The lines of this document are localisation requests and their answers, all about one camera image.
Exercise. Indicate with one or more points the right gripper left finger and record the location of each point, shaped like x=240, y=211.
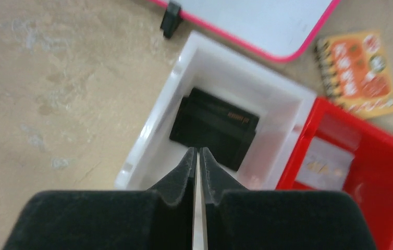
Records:
x=160, y=217

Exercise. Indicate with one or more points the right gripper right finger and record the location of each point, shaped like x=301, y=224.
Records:
x=238, y=218

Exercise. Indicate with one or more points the thin silver card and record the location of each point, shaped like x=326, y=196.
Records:
x=198, y=231

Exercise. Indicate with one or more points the white plastic bin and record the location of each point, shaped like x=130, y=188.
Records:
x=282, y=105

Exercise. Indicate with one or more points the red plastic bin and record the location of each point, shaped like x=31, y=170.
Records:
x=370, y=180

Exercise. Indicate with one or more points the black credit card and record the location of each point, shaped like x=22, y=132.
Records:
x=189, y=132
x=221, y=115

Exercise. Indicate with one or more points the silver credit card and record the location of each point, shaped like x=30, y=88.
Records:
x=324, y=167

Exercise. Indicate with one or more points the orange spiral notebook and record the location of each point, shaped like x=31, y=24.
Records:
x=355, y=73

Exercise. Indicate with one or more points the pink framed whiteboard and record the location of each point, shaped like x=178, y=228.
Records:
x=277, y=30

